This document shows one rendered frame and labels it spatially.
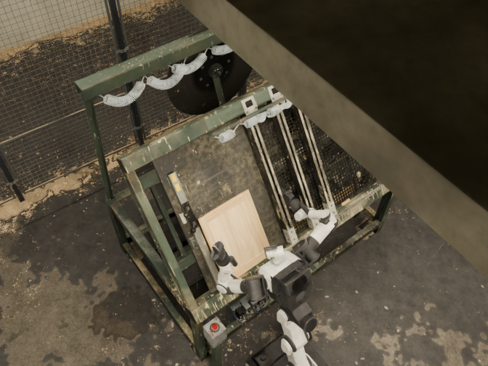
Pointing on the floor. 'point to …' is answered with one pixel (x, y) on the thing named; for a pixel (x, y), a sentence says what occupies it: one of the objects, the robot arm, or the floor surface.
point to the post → (216, 356)
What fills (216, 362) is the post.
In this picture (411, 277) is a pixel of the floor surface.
